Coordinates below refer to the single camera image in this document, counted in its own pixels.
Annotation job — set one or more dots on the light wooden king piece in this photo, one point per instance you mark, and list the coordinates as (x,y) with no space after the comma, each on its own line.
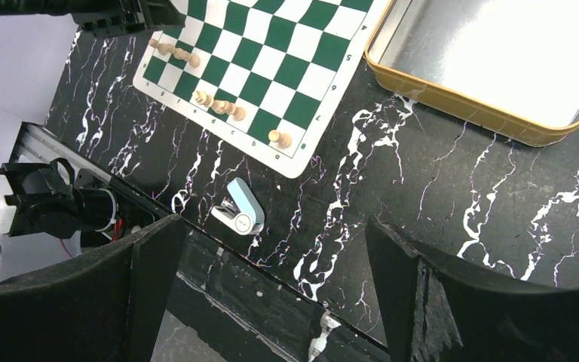
(207,100)

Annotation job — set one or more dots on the light wooden corner piece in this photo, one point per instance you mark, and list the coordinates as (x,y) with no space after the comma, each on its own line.
(281,139)

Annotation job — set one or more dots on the light wooden pawn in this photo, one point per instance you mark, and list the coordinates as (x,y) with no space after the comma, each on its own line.
(162,48)

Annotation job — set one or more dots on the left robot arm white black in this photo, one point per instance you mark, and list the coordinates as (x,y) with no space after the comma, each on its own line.
(45,197)

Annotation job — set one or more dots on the light wooden bishop piece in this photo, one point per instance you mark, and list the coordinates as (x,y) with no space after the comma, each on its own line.
(235,111)

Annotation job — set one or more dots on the green white chess board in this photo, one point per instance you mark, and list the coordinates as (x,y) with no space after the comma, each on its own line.
(288,63)

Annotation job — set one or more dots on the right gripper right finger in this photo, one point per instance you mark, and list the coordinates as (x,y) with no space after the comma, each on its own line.
(438,307)

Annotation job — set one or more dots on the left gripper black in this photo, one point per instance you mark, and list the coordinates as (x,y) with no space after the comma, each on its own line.
(103,18)

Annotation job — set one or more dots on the light blue white stapler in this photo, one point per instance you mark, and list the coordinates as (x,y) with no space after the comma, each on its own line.
(243,214)

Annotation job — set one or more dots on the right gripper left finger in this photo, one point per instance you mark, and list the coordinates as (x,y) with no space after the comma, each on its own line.
(104,305)

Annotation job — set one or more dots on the gold rimmed metal tin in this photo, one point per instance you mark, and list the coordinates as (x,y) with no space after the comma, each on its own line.
(511,67)

